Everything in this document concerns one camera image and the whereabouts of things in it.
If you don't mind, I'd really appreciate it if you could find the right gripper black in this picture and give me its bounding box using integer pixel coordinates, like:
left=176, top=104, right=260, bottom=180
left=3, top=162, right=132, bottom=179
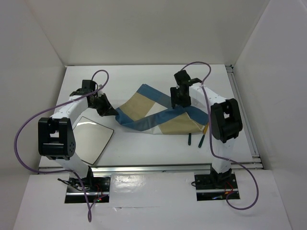
left=170, top=86, right=192, bottom=108

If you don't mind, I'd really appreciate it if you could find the blue beige white cloth placemat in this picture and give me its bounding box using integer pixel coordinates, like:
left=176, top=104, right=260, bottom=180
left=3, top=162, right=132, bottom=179
left=115, top=84, right=208, bottom=135

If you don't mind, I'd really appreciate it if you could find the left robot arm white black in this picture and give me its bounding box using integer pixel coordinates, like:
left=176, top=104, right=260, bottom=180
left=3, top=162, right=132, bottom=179
left=38, top=80, right=118, bottom=191

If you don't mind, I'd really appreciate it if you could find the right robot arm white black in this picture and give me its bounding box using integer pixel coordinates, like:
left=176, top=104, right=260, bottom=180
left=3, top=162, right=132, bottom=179
left=170, top=70, right=243, bottom=188

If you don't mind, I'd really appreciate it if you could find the square white plate dark rim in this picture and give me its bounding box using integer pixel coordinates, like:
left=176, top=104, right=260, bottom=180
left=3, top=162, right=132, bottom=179
left=73, top=116, right=114, bottom=165

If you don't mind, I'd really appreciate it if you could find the gold fork green handle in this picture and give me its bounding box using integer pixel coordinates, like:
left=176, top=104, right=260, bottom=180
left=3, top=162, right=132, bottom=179
left=188, top=133, right=192, bottom=146

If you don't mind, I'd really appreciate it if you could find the gold knife green handle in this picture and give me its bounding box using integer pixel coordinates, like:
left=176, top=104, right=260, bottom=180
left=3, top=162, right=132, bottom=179
left=198, top=124, right=209, bottom=148

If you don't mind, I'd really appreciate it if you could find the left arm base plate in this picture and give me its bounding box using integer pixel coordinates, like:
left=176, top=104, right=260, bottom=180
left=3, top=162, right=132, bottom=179
left=58, top=176, right=111, bottom=204

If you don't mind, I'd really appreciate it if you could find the front aluminium rail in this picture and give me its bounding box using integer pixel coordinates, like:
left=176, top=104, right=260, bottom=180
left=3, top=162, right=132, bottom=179
left=39, top=162, right=264, bottom=174

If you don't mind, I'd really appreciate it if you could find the aluminium rail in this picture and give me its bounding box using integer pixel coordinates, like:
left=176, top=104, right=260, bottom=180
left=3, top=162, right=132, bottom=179
left=39, top=162, right=264, bottom=174
left=225, top=65, right=262, bottom=164

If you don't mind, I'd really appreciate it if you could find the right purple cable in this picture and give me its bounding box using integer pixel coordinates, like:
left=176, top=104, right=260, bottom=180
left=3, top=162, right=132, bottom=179
left=179, top=61, right=260, bottom=211

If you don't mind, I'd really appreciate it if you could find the purple cable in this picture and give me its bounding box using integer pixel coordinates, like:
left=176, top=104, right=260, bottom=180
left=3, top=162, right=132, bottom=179
left=14, top=69, right=111, bottom=222
left=179, top=61, right=260, bottom=211

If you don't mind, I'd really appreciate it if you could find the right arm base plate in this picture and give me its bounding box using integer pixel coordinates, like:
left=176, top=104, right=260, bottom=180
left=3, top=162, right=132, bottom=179
left=191, top=173, right=240, bottom=201

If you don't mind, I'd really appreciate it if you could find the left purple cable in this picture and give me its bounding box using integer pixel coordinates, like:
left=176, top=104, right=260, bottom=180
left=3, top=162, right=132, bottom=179
left=14, top=69, right=111, bottom=222

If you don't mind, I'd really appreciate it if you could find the right side aluminium rail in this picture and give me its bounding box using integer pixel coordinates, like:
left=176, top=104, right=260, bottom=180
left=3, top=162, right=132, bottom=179
left=225, top=65, right=262, bottom=164

